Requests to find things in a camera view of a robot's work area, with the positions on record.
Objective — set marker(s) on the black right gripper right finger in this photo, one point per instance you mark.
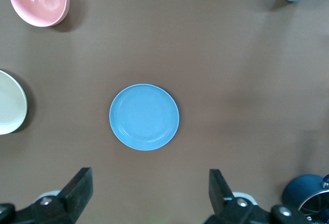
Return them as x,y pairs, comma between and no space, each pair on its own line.
221,198

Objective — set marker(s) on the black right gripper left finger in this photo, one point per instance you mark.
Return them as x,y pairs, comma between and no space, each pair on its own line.
77,195

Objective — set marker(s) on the blue plate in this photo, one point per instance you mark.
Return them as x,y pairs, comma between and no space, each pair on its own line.
144,117

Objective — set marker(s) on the dark blue pot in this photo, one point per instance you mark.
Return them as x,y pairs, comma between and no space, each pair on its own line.
298,190

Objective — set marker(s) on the glass pot lid blue knob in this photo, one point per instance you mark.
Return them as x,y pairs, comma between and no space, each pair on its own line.
317,206

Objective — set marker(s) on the beige plate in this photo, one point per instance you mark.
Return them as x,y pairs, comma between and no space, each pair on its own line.
10,103

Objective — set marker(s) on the brown table cloth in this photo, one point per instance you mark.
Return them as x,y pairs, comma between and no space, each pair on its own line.
205,54

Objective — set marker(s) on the pink bowl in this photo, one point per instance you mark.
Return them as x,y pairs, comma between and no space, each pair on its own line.
38,0

